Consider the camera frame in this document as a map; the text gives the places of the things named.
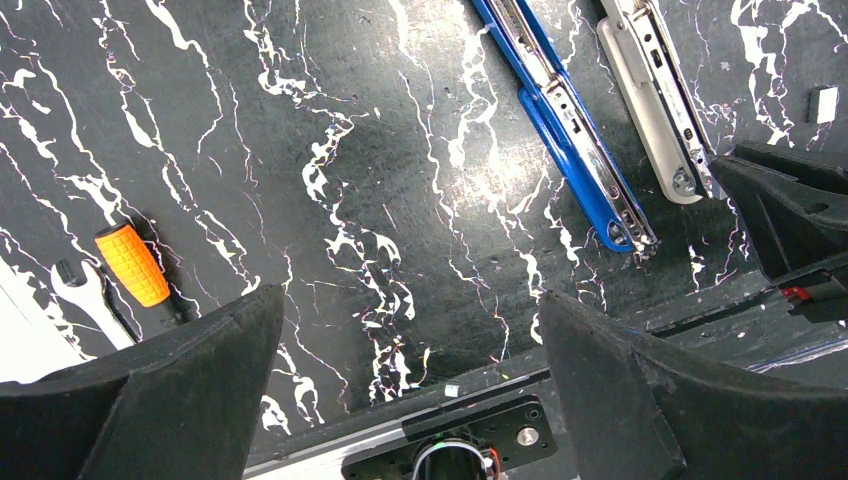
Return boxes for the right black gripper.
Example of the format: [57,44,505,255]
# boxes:
[709,141,847,323]

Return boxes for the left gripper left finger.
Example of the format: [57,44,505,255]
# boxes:
[1,285,285,479]

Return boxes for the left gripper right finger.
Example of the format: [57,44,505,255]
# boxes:
[539,292,847,479]

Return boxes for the silver open-end wrench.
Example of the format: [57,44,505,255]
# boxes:
[50,260,136,350]

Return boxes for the black marbled mat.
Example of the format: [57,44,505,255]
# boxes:
[0,0,848,439]

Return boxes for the orange handled tool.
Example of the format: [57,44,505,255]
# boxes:
[94,221,187,328]

